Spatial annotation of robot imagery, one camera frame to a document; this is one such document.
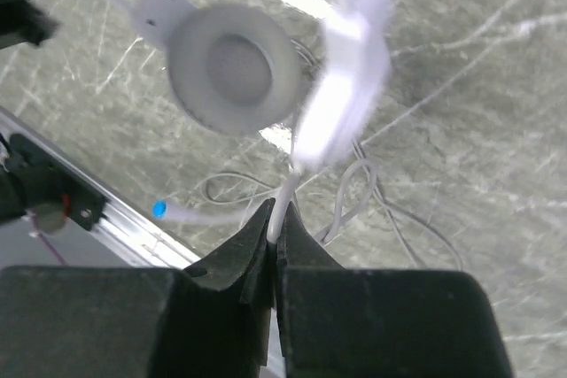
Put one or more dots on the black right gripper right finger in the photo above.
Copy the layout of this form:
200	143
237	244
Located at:
359	322

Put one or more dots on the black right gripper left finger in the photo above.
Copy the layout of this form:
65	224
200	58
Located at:
210	319

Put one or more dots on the white headphones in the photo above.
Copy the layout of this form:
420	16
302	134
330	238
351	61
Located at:
233	70

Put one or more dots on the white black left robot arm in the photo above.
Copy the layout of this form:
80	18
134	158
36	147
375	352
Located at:
23	22

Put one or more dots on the aluminium front rail frame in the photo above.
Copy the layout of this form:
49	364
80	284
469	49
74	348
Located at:
122	229

